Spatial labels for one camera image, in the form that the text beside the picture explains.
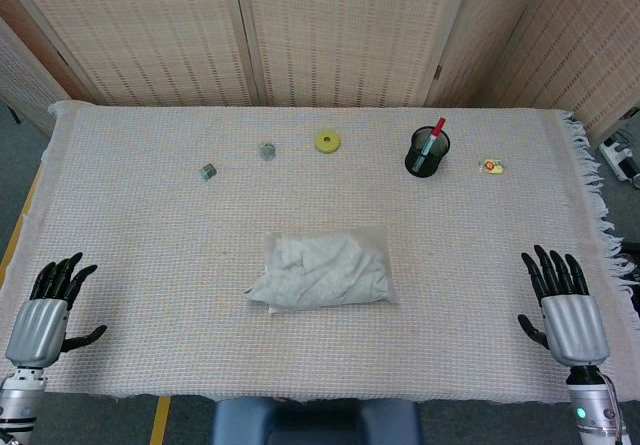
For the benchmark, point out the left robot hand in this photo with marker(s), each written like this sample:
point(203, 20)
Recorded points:
point(37, 322)

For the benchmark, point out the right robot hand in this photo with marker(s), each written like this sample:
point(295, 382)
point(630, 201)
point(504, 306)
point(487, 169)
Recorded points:
point(574, 325)

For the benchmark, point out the transparent plastic bag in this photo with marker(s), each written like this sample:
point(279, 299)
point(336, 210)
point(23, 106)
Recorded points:
point(327, 271)

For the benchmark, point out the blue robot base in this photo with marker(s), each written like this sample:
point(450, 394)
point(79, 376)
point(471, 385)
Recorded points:
point(315, 421)

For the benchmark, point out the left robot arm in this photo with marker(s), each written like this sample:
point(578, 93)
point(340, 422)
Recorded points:
point(19, 402)

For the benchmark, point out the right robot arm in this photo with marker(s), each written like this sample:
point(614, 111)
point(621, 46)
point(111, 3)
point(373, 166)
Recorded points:
point(595, 405)

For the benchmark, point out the white power strip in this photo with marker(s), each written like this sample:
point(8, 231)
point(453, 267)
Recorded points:
point(620, 157)

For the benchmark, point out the green cube eraser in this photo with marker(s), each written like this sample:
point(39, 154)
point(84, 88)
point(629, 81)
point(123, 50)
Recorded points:
point(207, 172)

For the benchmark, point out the black mesh pen holder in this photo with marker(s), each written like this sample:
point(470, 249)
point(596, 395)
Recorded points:
point(426, 152)

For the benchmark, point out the red capped marker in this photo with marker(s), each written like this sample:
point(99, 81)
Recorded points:
point(431, 141)

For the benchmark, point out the woven tablecloth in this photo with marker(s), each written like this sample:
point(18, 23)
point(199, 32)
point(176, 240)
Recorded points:
point(310, 265)

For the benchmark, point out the grey metal nut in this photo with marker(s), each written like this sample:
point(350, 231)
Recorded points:
point(267, 150)

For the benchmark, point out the yellow tape roll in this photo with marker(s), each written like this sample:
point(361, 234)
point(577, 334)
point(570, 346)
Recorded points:
point(327, 142)

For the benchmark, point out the woven folding screen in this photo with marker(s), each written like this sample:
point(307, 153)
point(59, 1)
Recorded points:
point(320, 35)

